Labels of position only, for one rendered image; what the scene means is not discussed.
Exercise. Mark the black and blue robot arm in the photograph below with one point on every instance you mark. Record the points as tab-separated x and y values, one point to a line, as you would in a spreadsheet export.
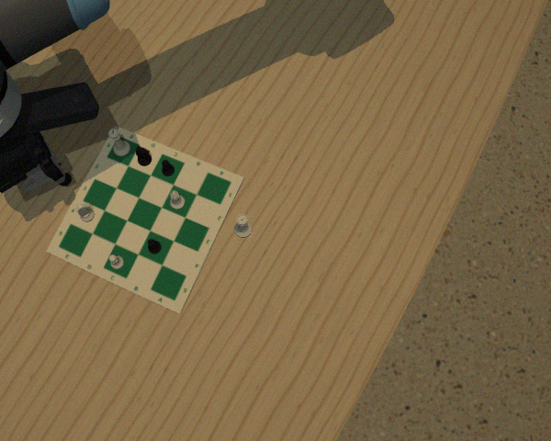
27	27

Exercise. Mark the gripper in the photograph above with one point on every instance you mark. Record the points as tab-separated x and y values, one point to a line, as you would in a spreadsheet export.
19	155

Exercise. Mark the chessboard with green and cream squares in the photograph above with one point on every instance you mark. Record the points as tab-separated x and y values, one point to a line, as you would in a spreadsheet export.
131	203

